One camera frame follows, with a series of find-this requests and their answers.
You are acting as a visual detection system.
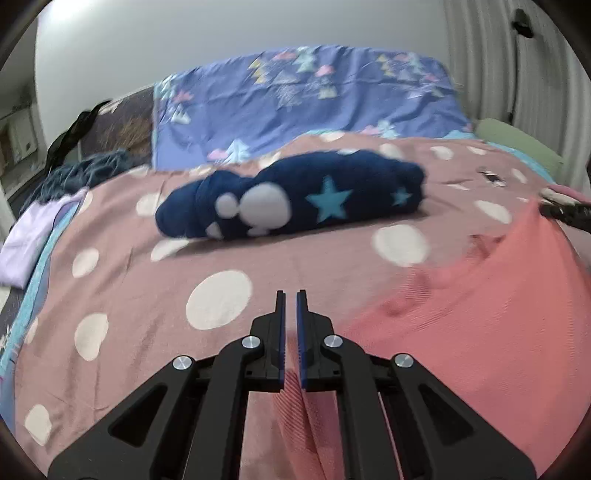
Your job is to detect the blue tree-print sheet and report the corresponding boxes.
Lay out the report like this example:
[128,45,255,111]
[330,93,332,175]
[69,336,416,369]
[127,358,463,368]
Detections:
[151,45,474,169]

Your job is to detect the black floor lamp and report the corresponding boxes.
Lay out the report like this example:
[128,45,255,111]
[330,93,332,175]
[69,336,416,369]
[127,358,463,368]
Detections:
[507,8,535,125]

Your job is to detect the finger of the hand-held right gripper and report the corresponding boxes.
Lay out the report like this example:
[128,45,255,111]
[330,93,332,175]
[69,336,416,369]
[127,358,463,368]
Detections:
[541,201,591,228]

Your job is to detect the folded pink garment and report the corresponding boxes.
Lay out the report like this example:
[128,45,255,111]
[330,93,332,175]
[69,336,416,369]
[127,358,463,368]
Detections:
[547,184,591,204]

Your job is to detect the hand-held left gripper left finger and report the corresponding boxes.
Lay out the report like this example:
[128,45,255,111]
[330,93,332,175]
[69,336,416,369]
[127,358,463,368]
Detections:
[48,290,287,480]

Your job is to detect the lavender cloth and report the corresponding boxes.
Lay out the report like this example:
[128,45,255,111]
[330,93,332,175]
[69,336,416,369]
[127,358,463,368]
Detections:
[0,188,88,289]

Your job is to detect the dark printed headboard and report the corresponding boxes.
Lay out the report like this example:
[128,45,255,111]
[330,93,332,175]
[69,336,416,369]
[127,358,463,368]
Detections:
[81,85,155,162]

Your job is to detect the black garment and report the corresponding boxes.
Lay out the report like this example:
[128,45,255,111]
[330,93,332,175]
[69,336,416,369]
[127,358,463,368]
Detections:
[48,99,114,158]

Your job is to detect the dark teal fuzzy blanket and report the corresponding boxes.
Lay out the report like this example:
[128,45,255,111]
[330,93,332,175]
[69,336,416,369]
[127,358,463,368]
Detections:
[34,150,148,204]

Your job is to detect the white pleated curtain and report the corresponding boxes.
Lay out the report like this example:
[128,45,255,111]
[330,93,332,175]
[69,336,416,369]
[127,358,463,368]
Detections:
[443,0,591,176]

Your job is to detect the cartoon-print quilt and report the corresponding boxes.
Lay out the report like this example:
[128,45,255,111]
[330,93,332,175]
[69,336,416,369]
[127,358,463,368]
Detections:
[0,281,33,384]

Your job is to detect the navy star-print blanket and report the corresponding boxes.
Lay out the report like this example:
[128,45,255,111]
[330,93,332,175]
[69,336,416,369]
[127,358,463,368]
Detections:
[154,151,426,241]

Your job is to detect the pink polka-dot blanket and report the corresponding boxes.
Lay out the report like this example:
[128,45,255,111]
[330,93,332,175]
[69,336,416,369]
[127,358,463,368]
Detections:
[9,131,583,480]

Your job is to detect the pink long-sleeved shirt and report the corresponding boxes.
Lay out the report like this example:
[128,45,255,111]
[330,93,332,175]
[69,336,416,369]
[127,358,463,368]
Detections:
[272,208,585,480]

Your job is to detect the green pillow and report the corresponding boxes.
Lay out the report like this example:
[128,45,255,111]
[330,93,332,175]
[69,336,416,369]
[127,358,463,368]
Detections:
[475,119,565,174]

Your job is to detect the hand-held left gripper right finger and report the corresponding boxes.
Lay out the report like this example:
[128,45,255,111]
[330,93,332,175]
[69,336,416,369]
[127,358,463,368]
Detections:
[297,290,539,480]

